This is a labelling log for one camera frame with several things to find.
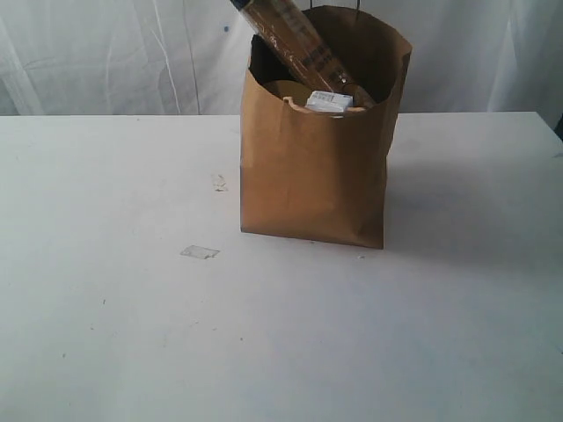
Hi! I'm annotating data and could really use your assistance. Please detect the brown paper bag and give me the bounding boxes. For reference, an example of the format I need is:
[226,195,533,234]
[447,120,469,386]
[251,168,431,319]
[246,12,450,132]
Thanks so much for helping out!
[240,5,412,249]

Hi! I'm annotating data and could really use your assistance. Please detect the small white milk carton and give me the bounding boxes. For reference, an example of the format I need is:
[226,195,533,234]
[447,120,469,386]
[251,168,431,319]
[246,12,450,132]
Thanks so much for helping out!
[305,91,354,113]

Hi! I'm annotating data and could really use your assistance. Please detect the spaghetti packet with Italian flag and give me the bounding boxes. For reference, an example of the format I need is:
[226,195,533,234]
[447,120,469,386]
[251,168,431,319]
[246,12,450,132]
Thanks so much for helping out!
[232,0,376,108]

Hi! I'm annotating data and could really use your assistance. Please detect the torn paper scrap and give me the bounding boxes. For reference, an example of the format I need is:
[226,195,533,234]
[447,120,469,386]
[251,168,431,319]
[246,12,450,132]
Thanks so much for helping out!
[212,174,229,193]

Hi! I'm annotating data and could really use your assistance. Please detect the white curtain backdrop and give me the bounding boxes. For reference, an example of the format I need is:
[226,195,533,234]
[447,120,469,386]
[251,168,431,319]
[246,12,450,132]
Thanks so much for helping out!
[1,0,562,125]

